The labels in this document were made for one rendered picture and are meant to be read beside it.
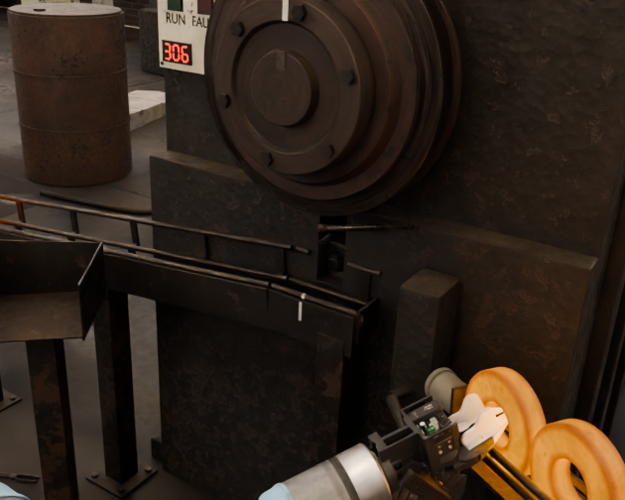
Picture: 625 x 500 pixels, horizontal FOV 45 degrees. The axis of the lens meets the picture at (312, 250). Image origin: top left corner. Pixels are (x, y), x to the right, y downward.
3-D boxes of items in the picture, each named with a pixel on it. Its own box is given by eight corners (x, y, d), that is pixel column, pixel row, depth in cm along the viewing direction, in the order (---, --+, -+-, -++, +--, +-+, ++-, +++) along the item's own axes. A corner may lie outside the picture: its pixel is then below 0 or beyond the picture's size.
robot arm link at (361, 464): (370, 531, 101) (340, 484, 109) (402, 514, 102) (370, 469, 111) (356, 485, 97) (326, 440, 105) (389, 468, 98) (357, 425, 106)
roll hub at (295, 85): (231, 151, 136) (231, -14, 125) (368, 184, 122) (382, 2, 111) (211, 158, 131) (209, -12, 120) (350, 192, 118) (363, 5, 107)
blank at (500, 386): (486, 349, 115) (467, 353, 114) (554, 397, 101) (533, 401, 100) (478, 439, 120) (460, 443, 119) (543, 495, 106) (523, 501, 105)
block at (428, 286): (411, 375, 147) (424, 263, 137) (449, 390, 143) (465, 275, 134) (385, 402, 139) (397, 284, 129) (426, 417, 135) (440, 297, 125)
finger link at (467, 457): (499, 442, 104) (444, 471, 102) (500, 450, 105) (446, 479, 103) (479, 423, 108) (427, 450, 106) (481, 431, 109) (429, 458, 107)
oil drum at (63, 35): (83, 150, 466) (71, -3, 430) (155, 169, 437) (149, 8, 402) (0, 172, 420) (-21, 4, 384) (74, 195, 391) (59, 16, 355)
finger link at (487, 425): (519, 399, 104) (461, 428, 102) (523, 430, 107) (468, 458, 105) (505, 386, 107) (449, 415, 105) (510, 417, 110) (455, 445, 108)
